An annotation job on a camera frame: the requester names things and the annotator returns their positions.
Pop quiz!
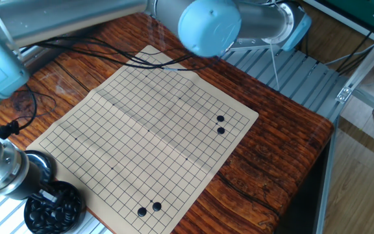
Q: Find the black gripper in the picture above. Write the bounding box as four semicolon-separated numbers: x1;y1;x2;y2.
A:
3;155;65;209

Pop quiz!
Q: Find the beige go board mat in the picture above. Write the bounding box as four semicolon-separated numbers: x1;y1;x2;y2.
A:
26;44;260;234

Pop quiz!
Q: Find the black bowl of go stones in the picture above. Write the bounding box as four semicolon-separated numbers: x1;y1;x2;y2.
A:
23;180;86;234

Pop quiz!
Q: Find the black glossy bowl lid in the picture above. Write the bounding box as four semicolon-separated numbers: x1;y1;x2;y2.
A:
24;149;56;186

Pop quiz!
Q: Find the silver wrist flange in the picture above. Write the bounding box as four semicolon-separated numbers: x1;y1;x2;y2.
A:
0;129;31;196

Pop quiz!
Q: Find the white zip tie tail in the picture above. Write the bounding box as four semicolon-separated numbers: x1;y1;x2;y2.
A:
269;44;281;91
0;6;23;60

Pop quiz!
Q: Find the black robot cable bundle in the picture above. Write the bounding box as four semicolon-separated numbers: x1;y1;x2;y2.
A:
0;35;220;140

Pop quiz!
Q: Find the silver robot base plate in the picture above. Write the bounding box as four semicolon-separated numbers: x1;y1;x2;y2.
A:
229;37;292;53

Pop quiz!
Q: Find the aluminium frame post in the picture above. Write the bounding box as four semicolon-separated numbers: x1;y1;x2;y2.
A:
335;22;374;104

